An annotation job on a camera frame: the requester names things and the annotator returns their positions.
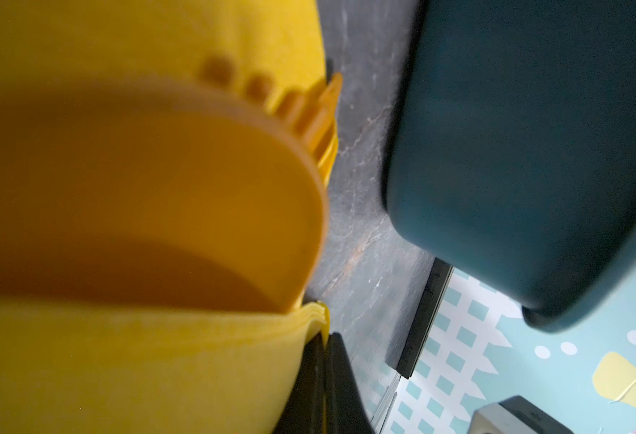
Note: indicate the orange plastic spoon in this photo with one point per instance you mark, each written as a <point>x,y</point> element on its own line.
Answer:
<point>156,194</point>

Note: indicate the black yellow flat device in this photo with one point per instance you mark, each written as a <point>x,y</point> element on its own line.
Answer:
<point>425,315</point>

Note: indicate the orange plastic fork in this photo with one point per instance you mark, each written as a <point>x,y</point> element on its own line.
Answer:
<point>301,111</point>

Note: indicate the orange plastic knife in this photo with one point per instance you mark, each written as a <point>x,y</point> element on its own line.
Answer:
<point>330,99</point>

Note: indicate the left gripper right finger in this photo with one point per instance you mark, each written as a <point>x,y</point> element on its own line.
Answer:
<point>344,411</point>

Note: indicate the dark teal plastic tray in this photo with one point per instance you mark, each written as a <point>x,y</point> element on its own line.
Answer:
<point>515,154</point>

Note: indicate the yellow paper napkin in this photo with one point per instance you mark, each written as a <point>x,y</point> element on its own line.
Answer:
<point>78,367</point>

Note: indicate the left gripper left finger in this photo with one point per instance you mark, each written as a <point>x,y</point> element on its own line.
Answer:
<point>304,410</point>

